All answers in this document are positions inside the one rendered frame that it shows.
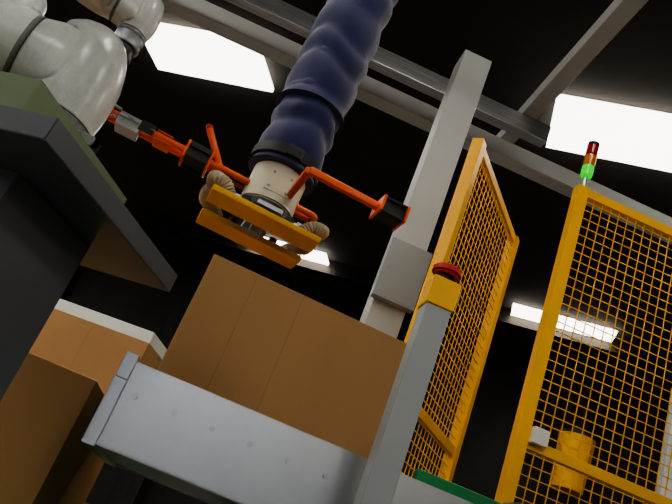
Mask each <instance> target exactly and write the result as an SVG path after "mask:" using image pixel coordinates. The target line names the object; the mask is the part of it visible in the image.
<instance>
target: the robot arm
mask: <svg viewBox="0 0 672 504"><path fill-rule="evenodd" d="M77 1H78V2H79V3H81V4H82V5H83V6H85V7H86V8H88V9H89V10H91V11H93V12H94V13H96V14H98V15H99V16H102V17H104V18H106V19H108V20H110V21H111V22H112V23H114V24H115V25H116V26H117V29H116V31H115V32H113V31H112V30H111V29H110V28H108V27H107V26H105V25H103V24H101V23H98V22H95V21H92V20H89V19H71V20H69V21H67V22H66V23H65V22H61V21H57V20H52V19H48V18H46V17H45V16H44V15H45V13H46V10H47V1H46V0H0V71H3V72H8V73H13V74H17V75H22V76H26V77H31V78H36V79H40V80H42V81H43V82H44V83H45V85H46V86H47V88H48V89H49V90H50V92H51V93H52V95H53V96H54V97H55V99H56V100H57V102H58V103H59V104H60V106H61V107H62V109H63V110H64V111H65V113H66V114H67V116H68V117H69V119H70V120H71V121H72V123H73V124H74V126H75V127H76V128H77V130H78V131H79V133H80V134H81V135H82V137H83V138H84V140H85V141H86V142H87V144H88V145H89V147H90V148H91V150H92V151H93V152H94V153H97V152H99V150H100V148H101V147H102V146H101V141H100V140H99V139H98V138H97V137H95V134H96V133H97V132H98V131H99V130H100V128H101V127H102V125H103V124H104V123H105V121H106V119H107V118H108V116H109V115H110V113H111V112H112V110H113V108H114V106H115V105H116V103H117V101H118V99H119V97H120V94H121V91H122V87H123V84H124V80H125V76H126V70H127V66H128V65H129V64H130V62H131V60H132V59H133V58H135V57H137V55H138V54H139V52H140V51H141V49H142V48H143V47H144V45H145V43H146V42H147V41H148V40H150V39H151V38H152V36H153V35H154V34H155V32H156V30H157V29H158V27H159V25H160V22H161V19H162V17H163V13H164V4H163V2H162V0H77Z"/></svg>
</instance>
